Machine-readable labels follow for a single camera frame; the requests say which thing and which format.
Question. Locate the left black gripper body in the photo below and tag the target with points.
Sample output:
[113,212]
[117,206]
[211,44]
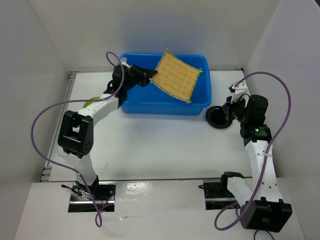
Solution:
[134,78]

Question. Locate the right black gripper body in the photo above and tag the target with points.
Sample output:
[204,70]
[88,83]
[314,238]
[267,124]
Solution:
[238,108]

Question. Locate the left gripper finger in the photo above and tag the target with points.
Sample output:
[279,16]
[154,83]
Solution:
[144,81]
[143,71]

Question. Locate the black round bowl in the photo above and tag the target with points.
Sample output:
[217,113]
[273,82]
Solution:
[216,117]

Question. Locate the woven bamboo placemat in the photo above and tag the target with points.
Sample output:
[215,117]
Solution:
[175,77]

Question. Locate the green round plate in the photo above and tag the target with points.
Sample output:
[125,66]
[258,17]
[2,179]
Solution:
[91,100]

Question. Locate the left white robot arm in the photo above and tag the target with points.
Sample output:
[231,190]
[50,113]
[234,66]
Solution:
[76,135]

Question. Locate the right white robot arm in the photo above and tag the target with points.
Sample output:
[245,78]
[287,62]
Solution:
[262,208]

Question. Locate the blue plastic bin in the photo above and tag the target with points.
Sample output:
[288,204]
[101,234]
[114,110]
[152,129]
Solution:
[151,100]

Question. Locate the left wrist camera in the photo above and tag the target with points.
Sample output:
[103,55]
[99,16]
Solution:
[123,61]

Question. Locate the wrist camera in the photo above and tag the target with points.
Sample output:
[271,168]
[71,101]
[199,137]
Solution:
[237,90]
[123,61]

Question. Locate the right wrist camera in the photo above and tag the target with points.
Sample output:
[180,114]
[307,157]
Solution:
[237,90]

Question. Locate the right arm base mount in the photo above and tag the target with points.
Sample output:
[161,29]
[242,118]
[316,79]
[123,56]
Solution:
[219,193]

